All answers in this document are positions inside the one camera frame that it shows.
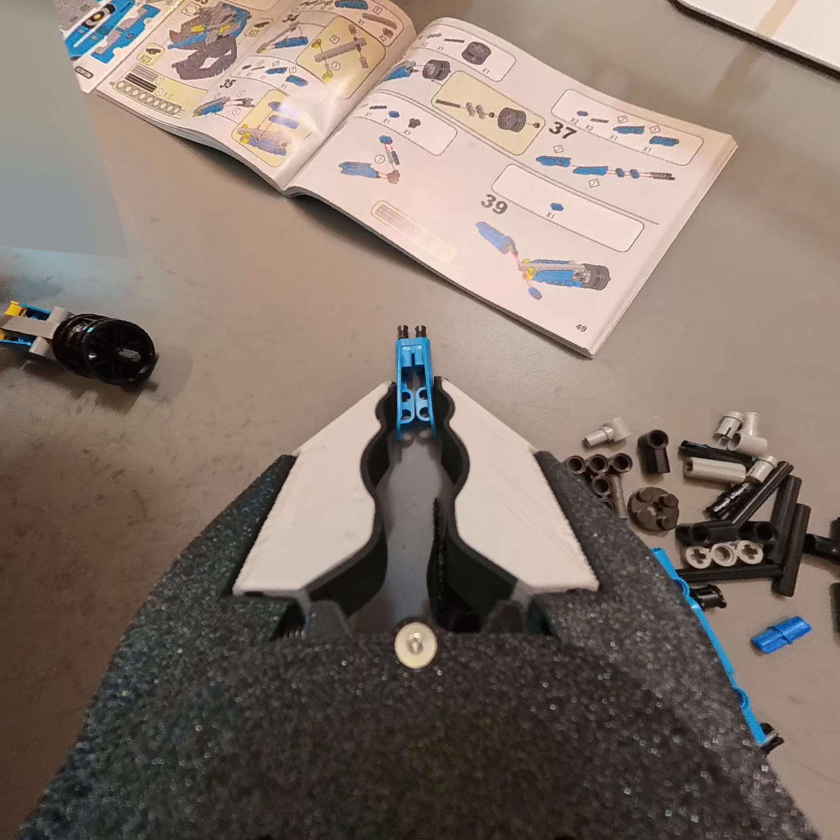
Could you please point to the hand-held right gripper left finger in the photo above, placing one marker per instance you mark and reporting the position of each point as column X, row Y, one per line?
column 315, row 518

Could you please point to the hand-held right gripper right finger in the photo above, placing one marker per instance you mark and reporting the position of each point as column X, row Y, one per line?
column 512, row 518

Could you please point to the blue panel brick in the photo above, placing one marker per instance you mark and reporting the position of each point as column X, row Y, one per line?
column 415, row 374

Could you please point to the wheel and beam assembly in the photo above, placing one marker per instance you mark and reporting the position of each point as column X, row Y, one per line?
column 98, row 348

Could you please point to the pile of toy bricks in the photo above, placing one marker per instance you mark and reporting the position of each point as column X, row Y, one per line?
column 791, row 525

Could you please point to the grey desk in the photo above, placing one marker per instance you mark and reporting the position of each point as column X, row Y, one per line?
column 262, row 295

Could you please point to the instruction manual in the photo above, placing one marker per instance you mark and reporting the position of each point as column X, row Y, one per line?
column 459, row 164

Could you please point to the sticker sheet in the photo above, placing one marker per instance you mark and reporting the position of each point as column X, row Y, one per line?
column 105, row 33

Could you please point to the white stand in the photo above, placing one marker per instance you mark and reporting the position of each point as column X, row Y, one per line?
column 774, row 26

